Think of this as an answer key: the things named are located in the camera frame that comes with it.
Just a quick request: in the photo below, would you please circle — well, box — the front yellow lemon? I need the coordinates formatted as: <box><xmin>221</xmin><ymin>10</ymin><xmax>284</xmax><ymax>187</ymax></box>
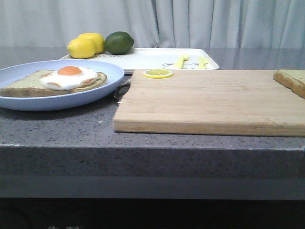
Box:
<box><xmin>67</xmin><ymin>38</ymin><xmax>96</xmax><ymax>59</ymax></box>

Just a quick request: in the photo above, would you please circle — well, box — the bread slice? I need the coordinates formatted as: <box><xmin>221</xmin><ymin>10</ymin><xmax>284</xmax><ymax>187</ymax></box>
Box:
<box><xmin>273</xmin><ymin>69</ymin><xmax>305</xmax><ymax>99</ymax></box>
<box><xmin>0</xmin><ymin>70</ymin><xmax>107</xmax><ymax>98</ymax></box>

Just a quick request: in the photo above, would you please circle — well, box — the white rectangular tray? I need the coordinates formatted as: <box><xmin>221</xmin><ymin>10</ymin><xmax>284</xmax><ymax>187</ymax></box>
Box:
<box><xmin>58</xmin><ymin>48</ymin><xmax>220</xmax><ymax>74</ymax></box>

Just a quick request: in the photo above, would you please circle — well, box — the rear yellow lemon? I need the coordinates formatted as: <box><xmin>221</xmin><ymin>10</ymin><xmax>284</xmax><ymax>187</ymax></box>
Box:
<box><xmin>78</xmin><ymin>32</ymin><xmax>104</xmax><ymax>54</ymax></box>

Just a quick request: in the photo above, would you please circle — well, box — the wooden cutting board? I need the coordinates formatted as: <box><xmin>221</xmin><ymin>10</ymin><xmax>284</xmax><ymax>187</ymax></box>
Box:
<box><xmin>113</xmin><ymin>69</ymin><xmax>305</xmax><ymax>137</ymax></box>

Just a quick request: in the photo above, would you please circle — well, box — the metal cutting board handle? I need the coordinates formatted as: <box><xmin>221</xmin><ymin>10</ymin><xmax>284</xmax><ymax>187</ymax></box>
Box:
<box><xmin>113</xmin><ymin>80</ymin><xmax>131</xmax><ymax>104</ymax></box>

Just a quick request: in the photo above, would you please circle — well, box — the light blue round plate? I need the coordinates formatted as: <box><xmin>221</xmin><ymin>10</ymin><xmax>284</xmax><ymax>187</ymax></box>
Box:
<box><xmin>0</xmin><ymin>59</ymin><xmax>124</xmax><ymax>111</ymax></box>

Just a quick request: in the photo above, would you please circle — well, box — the yellow lemon slice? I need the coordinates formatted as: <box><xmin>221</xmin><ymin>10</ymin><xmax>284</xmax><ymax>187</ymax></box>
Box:
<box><xmin>143</xmin><ymin>69</ymin><xmax>173</xmax><ymax>79</ymax></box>

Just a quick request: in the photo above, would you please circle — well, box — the green lime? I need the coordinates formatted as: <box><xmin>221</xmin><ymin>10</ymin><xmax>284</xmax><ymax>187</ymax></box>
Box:
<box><xmin>104</xmin><ymin>31</ymin><xmax>134</xmax><ymax>55</ymax></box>

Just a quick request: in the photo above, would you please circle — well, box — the yellow plastic fork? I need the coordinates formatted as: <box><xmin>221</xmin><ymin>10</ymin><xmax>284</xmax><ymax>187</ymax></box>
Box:
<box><xmin>173</xmin><ymin>53</ymin><xmax>189</xmax><ymax>69</ymax></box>

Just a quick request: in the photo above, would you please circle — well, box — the white curtain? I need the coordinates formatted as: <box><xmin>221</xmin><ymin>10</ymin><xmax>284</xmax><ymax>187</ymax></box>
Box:
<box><xmin>0</xmin><ymin>0</ymin><xmax>305</xmax><ymax>49</ymax></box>

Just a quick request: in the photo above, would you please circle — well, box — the fried egg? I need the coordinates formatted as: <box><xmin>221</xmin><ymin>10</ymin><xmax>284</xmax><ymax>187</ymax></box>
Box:
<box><xmin>40</xmin><ymin>66</ymin><xmax>99</xmax><ymax>91</ymax></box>

